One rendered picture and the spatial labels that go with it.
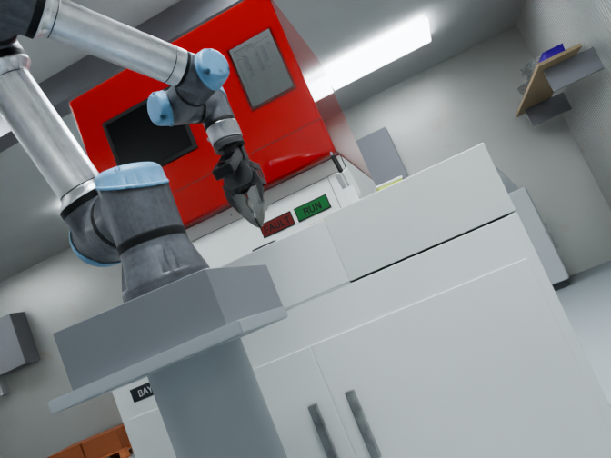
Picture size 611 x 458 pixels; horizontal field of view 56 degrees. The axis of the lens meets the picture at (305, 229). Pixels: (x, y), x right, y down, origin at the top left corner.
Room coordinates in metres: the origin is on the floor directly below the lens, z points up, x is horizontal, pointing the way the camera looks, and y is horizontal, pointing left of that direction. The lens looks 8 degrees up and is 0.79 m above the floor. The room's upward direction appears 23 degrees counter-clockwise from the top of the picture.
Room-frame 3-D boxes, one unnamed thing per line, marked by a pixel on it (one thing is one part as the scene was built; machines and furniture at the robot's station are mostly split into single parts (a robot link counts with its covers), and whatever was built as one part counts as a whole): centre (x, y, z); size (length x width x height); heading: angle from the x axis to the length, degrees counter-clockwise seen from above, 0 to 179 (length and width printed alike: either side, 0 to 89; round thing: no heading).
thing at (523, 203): (6.78, -2.14, 0.85); 0.83 x 0.74 x 1.70; 77
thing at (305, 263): (1.28, 0.22, 0.89); 0.55 x 0.09 x 0.14; 77
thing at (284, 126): (2.19, 0.13, 1.52); 0.81 x 0.75 x 0.60; 77
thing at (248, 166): (1.28, 0.09, 1.16); 0.09 x 0.08 x 0.12; 167
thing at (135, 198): (0.95, 0.25, 1.08); 0.13 x 0.12 x 0.14; 43
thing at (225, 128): (1.27, 0.09, 1.24); 0.08 x 0.08 x 0.05
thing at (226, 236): (1.88, 0.20, 1.02); 0.81 x 0.03 x 0.40; 77
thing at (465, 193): (1.44, -0.29, 0.89); 0.62 x 0.35 x 0.14; 167
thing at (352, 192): (1.46, -0.15, 1.03); 0.06 x 0.04 x 0.13; 167
